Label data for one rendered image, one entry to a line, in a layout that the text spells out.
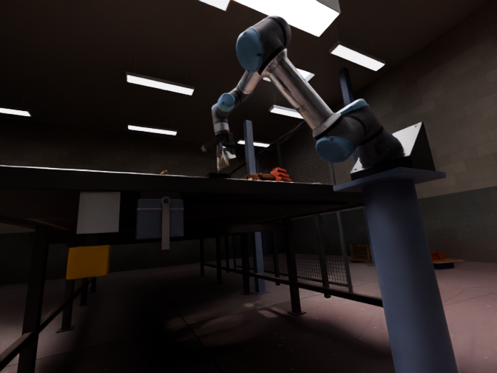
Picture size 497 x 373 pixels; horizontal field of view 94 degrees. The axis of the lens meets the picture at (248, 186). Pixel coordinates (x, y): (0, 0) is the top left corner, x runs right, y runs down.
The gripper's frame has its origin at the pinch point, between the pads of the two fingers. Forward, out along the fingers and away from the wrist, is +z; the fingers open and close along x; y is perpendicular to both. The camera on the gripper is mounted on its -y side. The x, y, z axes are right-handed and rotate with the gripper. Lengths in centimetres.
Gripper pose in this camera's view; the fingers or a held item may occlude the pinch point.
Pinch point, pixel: (222, 170)
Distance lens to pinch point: 115.8
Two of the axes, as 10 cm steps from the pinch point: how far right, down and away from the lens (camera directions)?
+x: -3.9, 2.3, 8.9
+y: 9.1, -0.6, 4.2
